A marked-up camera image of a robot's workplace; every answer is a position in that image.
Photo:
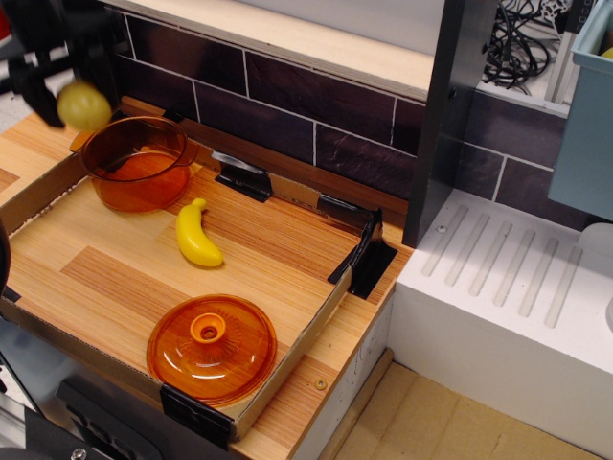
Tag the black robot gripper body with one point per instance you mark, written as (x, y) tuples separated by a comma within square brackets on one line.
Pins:
[(55, 32)]

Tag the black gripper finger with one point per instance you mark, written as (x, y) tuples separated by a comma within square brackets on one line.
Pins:
[(41, 100), (96, 66)]

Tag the yellow toy potato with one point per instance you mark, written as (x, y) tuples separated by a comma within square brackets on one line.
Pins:
[(81, 105)]

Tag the orange transparent pot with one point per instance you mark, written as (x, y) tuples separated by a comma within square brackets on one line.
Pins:
[(137, 164)]

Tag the orange transparent pot lid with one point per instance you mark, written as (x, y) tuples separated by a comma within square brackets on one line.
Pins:
[(215, 348)]

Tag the cardboard fence with black tape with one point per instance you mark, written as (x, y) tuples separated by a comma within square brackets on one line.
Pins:
[(92, 283)]

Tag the yellow toy banana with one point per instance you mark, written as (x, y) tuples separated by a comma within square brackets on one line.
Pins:
[(192, 241)]

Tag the brass screw in counter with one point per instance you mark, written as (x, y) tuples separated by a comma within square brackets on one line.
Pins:
[(320, 384)]

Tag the white dish drainer block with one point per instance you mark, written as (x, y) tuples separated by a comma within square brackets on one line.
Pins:
[(514, 312)]

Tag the light blue bin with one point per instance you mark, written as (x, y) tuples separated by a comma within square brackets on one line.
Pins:
[(582, 177)]

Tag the dark grey vertical post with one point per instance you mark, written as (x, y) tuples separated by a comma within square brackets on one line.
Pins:
[(459, 65)]

